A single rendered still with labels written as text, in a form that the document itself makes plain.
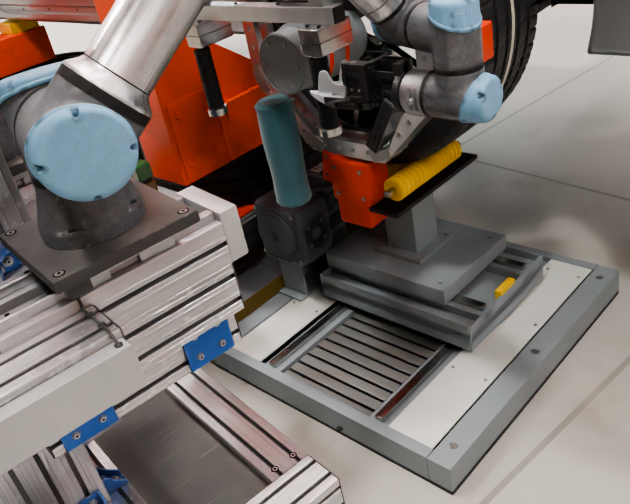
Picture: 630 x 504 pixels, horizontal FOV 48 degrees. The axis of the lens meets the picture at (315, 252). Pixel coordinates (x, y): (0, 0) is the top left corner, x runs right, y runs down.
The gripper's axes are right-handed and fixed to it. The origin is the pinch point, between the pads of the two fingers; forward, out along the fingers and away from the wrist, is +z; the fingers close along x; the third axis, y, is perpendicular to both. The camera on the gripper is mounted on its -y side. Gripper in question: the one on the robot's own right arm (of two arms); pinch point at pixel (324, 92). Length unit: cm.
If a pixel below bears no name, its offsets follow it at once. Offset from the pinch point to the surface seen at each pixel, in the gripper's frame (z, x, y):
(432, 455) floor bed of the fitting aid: -22, 9, -75
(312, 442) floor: 9, 16, -83
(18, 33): 250, -55, -15
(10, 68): 249, -44, -28
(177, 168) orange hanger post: 57, 0, -26
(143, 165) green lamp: 49, 13, -17
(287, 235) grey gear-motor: 38, -15, -49
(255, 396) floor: 33, 12, -83
